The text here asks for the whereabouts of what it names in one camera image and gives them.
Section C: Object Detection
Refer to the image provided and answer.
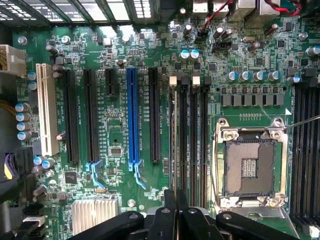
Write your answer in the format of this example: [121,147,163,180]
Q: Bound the white power connector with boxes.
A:
[0,44,28,78]

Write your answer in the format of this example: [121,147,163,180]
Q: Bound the yellow black wire bundle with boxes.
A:
[0,99,18,117]

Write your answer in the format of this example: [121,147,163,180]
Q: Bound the silver finned heatsink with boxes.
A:
[71,198,120,236]

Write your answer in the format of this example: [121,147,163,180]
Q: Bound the open metal PC case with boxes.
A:
[0,0,163,27]

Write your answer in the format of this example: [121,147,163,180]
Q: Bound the green Dell motherboard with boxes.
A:
[9,14,320,240]

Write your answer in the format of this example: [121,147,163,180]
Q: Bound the long black expansion slot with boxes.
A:
[148,66,161,163]
[83,68,106,190]
[62,69,80,165]

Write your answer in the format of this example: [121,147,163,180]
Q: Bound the white expansion slot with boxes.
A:
[35,62,60,157]

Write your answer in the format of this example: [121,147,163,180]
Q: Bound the blue expansion slot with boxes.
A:
[126,66,147,190]

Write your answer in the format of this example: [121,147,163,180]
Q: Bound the black plug purple wires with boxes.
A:
[0,146,35,183]

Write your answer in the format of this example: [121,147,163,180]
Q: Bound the thin metal locking lever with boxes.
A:
[283,114,320,131]

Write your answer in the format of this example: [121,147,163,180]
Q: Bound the silver socket cover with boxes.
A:
[219,199,301,240]

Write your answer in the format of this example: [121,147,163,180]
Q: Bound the CPU socket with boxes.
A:
[212,117,290,210]

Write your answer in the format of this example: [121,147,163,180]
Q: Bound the short black expansion slot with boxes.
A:
[104,67,119,98]

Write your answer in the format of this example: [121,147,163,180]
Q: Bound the black RAM slot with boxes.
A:
[311,79,320,226]
[190,75,201,208]
[168,76,180,194]
[179,76,190,201]
[201,76,212,210]
[301,79,312,225]
[291,79,303,223]

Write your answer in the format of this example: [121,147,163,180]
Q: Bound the thin red black wire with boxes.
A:
[199,0,302,35]

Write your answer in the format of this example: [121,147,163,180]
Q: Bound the silver rear port block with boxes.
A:
[234,0,282,25]

